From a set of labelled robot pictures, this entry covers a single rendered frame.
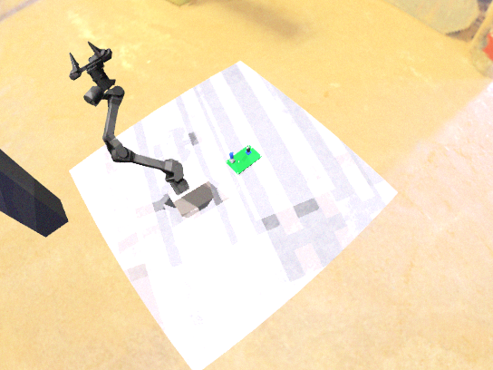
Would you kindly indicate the green circuit board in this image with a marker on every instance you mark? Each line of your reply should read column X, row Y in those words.
column 243, row 159

